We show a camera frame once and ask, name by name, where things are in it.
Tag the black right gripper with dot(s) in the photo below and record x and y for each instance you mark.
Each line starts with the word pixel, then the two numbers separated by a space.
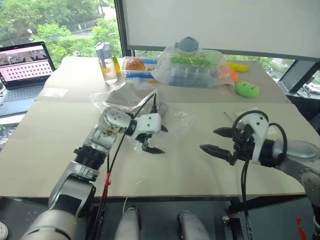
pixel 242 147

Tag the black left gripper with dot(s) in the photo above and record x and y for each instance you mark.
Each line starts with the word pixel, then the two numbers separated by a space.
pixel 144 139

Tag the clear plastic bag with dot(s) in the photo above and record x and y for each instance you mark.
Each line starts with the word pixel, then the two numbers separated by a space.
pixel 140 95

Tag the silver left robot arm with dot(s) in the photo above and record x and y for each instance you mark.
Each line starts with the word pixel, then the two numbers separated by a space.
pixel 65 195

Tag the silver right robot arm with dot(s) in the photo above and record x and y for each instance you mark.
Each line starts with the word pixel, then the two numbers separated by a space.
pixel 297 150

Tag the blue box in bag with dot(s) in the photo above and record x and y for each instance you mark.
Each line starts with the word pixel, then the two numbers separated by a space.
pixel 187 76

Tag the large clear bag of items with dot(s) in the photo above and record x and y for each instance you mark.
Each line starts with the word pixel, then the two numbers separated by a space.
pixel 165 70

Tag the green toy in bag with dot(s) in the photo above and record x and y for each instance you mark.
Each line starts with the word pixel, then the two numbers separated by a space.
pixel 187 60

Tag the thin metal rod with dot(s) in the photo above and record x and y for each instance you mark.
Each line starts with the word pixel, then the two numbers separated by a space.
pixel 228 117

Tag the green round plush toy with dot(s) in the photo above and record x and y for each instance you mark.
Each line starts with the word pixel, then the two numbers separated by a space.
pixel 247 89

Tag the clear box with bread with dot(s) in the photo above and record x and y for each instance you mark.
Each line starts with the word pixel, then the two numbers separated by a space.
pixel 150 72

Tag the orange carrot toy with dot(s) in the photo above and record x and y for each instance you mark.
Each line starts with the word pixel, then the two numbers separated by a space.
pixel 228 73

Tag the yellow toy banana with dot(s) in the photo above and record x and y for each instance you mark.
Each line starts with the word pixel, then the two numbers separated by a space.
pixel 239 67

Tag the brown bread bun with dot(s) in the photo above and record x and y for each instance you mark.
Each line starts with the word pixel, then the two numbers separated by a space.
pixel 135 65

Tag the yellow-green toy fruit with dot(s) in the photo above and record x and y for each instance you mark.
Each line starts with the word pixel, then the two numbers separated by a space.
pixel 116 65

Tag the clear water bottle grey lid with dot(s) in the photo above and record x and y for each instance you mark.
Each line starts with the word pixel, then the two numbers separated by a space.
pixel 107 67

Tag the grey rounded shape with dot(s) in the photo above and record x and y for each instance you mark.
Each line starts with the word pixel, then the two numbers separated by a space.
pixel 192 226
pixel 127 223

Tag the blue-grey plush toy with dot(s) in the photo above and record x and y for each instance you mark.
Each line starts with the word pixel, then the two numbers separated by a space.
pixel 188 46

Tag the white roller blind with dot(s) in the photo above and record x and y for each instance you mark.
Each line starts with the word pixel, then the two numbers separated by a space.
pixel 222 25

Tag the red tag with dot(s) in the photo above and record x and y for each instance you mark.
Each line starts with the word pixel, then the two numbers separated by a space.
pixel 300 226

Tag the open laptop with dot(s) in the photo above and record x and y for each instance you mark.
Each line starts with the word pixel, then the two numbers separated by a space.
pixel 22 67

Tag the white shoe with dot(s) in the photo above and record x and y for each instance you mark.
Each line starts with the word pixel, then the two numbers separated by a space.
pixel 3 230

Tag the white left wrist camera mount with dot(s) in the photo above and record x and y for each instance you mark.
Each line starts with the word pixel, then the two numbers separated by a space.
pixel 150 122

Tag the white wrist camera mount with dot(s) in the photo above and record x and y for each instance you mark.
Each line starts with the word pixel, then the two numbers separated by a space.
pixel 150 122
pixel 260 130

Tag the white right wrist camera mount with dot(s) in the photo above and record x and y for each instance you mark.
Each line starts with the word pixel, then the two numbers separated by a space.
pixel 260 130

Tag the black table frame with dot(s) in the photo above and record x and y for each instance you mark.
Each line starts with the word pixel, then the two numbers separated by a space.
pixel 265 201

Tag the dark window frame post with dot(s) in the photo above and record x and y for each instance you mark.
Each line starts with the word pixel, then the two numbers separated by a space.
pixel 121 25

